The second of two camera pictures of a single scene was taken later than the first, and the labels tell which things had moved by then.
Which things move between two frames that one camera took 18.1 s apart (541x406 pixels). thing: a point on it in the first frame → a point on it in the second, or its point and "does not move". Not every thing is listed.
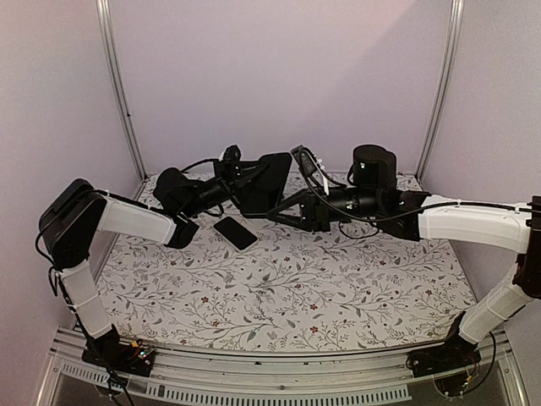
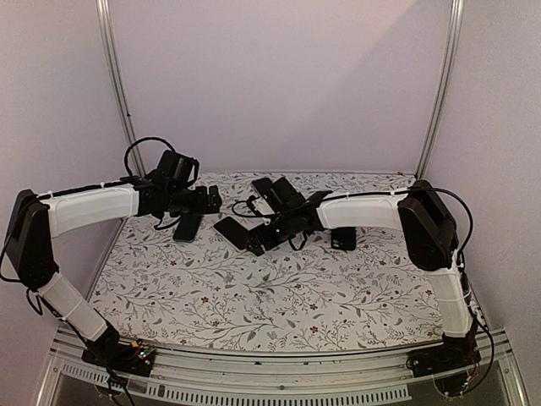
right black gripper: x=313 y=211 → x=269 y=242
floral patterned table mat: x=294 y=290 does not move
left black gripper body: x=226 y=181 → x=201 y=205
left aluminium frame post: x=112 y=57 does not move
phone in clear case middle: x=234 y=233 does not move
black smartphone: x=264 y=190 → x=343 y=238
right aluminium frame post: x=456 y=12 does not move
